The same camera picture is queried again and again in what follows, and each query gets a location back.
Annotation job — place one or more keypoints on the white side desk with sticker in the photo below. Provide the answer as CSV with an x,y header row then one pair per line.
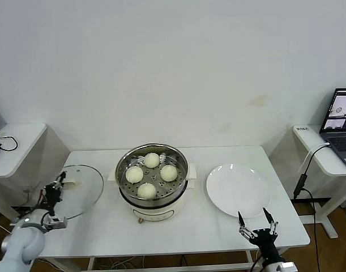
x,y
328,163

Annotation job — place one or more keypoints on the round white plate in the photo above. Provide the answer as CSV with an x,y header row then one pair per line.
x,y
238,190

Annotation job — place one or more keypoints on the white wall outlet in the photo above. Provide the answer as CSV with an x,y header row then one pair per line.
x,y
27,188

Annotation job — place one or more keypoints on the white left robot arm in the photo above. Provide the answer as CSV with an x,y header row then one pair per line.
x,y
25,243

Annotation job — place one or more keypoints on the cream electric cooking pot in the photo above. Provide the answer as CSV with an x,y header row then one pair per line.
x,y
155,212

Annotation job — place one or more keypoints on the white steamed baozi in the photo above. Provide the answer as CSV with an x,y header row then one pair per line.
x,y
152,160
169,173
134,174
146,190

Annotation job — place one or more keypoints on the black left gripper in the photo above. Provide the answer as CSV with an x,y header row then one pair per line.
x,y
53,197

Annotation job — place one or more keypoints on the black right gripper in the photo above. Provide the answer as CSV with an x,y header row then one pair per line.
x,y
266,243

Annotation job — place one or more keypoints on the white table leg frame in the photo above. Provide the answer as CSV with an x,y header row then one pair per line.
x,y
172,266

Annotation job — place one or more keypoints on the white label sticker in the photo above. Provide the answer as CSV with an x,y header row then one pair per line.
x,y
303,129

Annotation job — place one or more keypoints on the perforated steel steamer basket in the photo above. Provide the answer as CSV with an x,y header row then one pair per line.
x,y
178,187

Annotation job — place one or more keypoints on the round glass pot lid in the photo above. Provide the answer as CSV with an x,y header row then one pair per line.
x,y
85,192

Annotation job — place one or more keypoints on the grey laptop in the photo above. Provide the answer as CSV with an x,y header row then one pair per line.
x,y
338,141

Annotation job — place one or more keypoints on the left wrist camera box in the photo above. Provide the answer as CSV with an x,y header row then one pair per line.
x,y
57,224

